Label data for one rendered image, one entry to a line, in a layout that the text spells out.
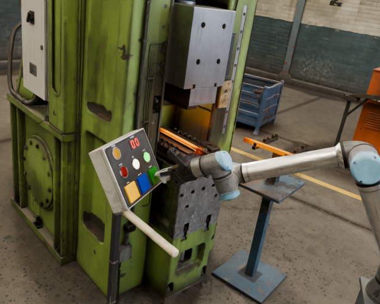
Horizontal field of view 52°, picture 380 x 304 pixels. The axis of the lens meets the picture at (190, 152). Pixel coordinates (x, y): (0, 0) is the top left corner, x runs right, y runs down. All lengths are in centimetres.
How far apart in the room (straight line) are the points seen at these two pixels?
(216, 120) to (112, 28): 85
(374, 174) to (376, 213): 18
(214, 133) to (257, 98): 332
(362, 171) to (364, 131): 380
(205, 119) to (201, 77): 48
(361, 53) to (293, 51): 160
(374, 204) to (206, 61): 105
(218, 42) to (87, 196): 126
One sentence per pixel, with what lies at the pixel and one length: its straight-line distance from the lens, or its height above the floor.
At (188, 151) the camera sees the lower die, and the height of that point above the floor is 99.
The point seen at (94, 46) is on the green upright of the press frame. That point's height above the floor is 148.
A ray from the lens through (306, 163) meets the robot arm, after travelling 177.
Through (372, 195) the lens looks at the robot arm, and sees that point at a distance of 168.
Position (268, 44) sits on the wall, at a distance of 1027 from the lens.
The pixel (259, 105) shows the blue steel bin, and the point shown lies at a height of 43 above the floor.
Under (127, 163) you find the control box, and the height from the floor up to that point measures 111.
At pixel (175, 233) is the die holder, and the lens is 235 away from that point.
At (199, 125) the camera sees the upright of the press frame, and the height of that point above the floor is 104.
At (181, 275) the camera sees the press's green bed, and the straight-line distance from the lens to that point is 264.
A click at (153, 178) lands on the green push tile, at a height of 100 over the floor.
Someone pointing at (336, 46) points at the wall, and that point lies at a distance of 964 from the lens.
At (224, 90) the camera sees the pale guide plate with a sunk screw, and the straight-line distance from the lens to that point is 243.
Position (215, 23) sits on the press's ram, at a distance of 208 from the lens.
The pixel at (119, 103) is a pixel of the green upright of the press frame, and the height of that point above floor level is 126.
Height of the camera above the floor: 184
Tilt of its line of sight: 22 degrees down
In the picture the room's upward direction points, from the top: 8 degrees clockwise
